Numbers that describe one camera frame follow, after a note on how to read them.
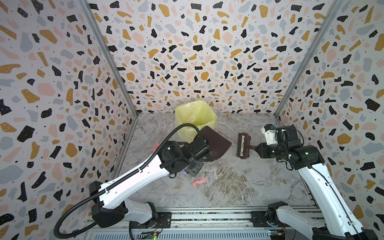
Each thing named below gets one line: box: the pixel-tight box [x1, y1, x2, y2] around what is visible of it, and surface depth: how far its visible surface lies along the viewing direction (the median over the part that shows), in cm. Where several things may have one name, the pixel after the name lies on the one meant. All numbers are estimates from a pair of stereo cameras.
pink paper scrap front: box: [192, 177, 207, 187], surface depth 87 cm
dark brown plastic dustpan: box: [199, 125, 232, 162], surface depth 76 cm
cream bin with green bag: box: [175, 100, 218, 143], surface depth 94 cm
